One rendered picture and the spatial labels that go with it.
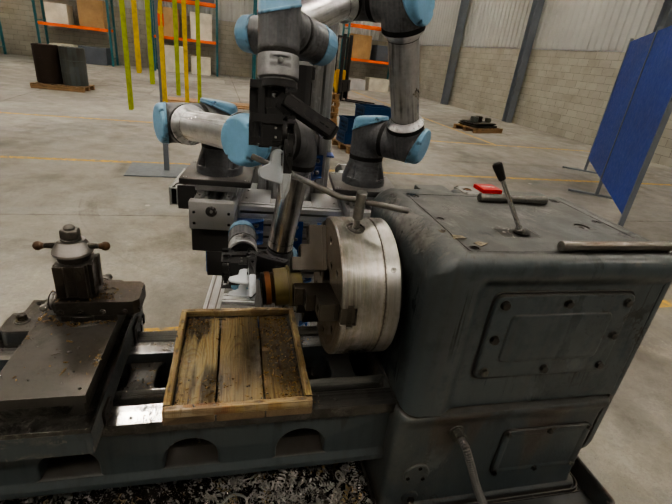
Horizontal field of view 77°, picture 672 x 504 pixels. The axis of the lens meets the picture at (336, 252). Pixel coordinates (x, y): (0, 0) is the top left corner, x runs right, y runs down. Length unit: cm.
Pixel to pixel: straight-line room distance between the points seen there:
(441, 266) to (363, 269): 15
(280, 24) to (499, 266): 58
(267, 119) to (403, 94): 60
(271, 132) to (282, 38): 16
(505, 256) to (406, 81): 63
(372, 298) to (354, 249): 10
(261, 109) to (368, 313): 44
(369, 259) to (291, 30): 44
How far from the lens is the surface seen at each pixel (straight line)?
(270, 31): 83
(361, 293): 85
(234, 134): 102
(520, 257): 89
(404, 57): 127
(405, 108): 134
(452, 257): 82
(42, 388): 95
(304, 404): 95
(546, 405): 119
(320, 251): 98
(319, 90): 160
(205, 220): 137
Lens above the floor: 156
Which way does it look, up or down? 25 degrees down
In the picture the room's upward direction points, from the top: 7 degrees clockwise
